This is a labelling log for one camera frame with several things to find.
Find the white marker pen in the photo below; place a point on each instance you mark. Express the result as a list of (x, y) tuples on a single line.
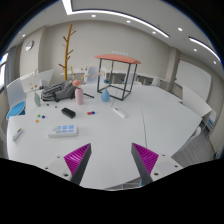
[(17, 134)]

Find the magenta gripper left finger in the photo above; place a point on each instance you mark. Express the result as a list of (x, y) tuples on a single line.
[(77, 162)]

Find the wooden tree coat rack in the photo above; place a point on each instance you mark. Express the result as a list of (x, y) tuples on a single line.
[(67, 52)]

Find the white power strip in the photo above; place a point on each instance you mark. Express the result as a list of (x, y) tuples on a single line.
[(62, 131)]

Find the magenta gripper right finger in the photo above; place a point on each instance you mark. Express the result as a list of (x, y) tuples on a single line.
[(145, 161)]

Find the white whiteboard on right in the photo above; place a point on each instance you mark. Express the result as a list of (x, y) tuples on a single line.
[(194, 78)]

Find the black frame orange top stand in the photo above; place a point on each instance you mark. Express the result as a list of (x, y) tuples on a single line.
[(116, 73)]

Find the grey backpack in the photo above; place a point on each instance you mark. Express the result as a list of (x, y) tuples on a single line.
[(59, 91)]

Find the round wall clock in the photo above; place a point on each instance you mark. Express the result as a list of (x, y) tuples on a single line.
[(29, 45)]

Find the blue teardrop vase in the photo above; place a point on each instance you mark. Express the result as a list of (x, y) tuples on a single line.
[(105, 96)]

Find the pink vase with flower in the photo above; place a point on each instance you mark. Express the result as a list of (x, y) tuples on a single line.
[(78, 91)]

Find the black rectangular box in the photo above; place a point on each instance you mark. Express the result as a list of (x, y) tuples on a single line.
[(69, 113)]

